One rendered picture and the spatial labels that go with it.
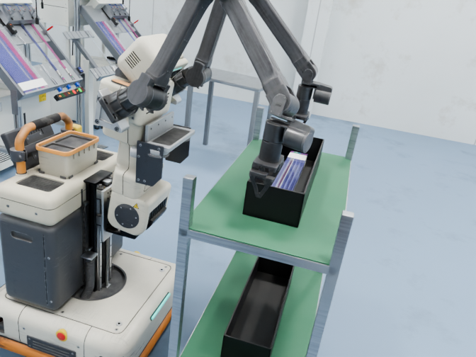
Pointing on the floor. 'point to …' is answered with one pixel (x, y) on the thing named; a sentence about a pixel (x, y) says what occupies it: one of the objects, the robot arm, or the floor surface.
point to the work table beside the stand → (246, 82)
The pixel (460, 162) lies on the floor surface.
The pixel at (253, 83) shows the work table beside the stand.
